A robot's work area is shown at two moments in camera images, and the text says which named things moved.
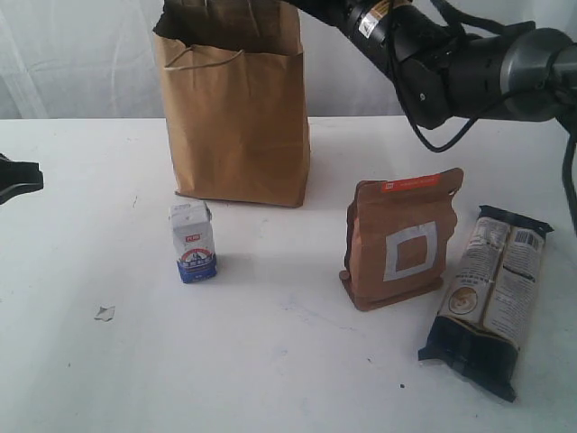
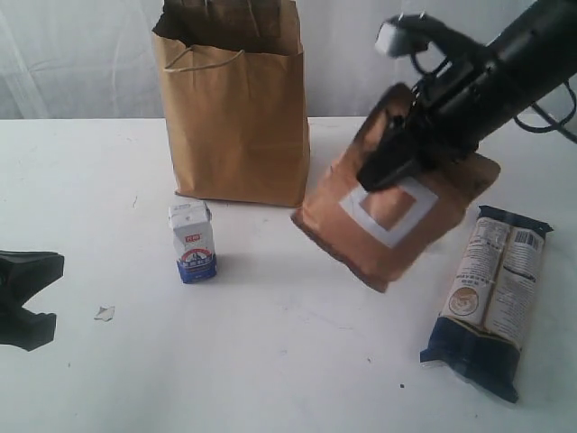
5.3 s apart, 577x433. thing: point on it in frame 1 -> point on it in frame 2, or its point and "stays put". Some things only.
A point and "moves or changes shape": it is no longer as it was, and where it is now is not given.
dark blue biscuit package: (488, 299) stays put
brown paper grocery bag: (235, 95) stays put
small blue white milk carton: (193, 236) stays put
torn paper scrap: (106, 313) stays put
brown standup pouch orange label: (396, 236) moves or changes shape
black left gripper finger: (18, 178) -> (26, 329)
